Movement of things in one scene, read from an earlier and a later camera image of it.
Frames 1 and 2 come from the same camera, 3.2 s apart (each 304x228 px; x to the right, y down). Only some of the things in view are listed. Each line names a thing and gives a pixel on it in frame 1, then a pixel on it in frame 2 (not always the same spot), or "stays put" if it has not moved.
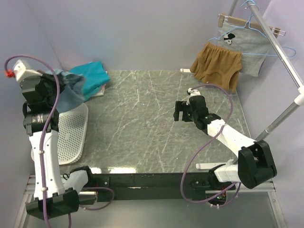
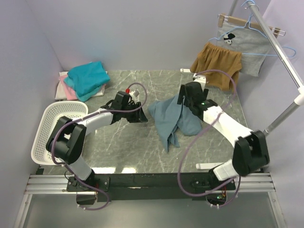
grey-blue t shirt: [73, 93] → [170, 118]
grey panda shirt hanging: [252, 42] stays put
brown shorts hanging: [216, 65] stays put
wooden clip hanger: [223, 18] stays put
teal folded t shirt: [95, 78] stays put
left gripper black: [44, 77] → [139, 117]
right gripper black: [180, 106] → [182, 92]
